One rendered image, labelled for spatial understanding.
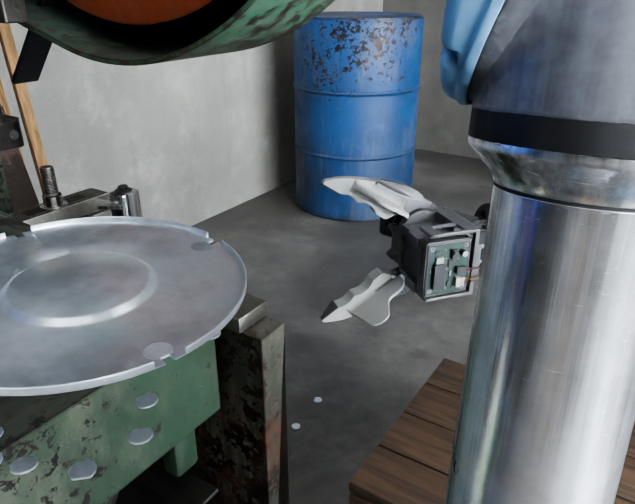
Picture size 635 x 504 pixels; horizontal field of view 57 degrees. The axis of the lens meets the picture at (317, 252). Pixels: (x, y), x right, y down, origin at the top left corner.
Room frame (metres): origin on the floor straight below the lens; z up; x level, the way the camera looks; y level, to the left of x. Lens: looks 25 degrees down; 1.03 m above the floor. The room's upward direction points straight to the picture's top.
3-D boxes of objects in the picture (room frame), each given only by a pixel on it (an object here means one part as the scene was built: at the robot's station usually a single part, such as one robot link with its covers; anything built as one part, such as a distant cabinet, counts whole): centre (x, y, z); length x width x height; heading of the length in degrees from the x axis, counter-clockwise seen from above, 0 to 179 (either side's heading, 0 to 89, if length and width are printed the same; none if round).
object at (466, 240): (0.55, -0.14, 0.78); 0.12 x 0.09 x 0.08; 109
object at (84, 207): (0.75, 0.35, 0.76); 0.17 x 0.06 x 0.10; 147
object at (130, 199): (0.68, 0.24, 0.75); 0.03 x 0.03 x 0.10; 57
